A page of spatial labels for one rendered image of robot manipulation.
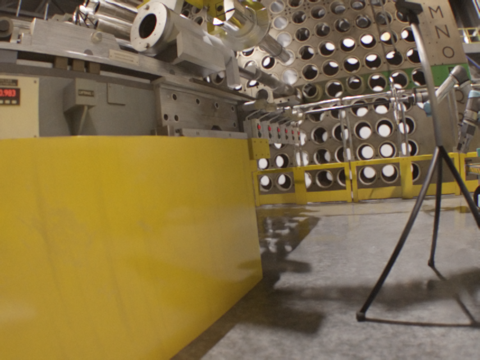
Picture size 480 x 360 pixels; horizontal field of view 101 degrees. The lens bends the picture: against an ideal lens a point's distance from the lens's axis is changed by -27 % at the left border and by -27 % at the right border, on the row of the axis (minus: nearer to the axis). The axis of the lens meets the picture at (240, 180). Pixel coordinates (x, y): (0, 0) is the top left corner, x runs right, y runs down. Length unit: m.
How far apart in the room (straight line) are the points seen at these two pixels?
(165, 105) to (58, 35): 0.59
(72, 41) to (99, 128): 0.40
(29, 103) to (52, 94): 0.23
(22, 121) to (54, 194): 0.32
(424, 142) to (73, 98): 3.40
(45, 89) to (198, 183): 0.63
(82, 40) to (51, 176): 0.81
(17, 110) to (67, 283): 0.46
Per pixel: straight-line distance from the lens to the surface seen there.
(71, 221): 0.55
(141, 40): 1.68
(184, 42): 1.47
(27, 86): 0.83
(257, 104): 1.77
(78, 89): 0.95
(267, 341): 0.80
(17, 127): 0.79
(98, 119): 1.09
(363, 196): 2.72
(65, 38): 1.21
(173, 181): 0.72
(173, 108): 1.33
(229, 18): 1.67
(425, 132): 3.55
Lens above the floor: 0.49
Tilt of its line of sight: 3 degrees down
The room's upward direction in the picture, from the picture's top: 7 degrees counter-clockwise
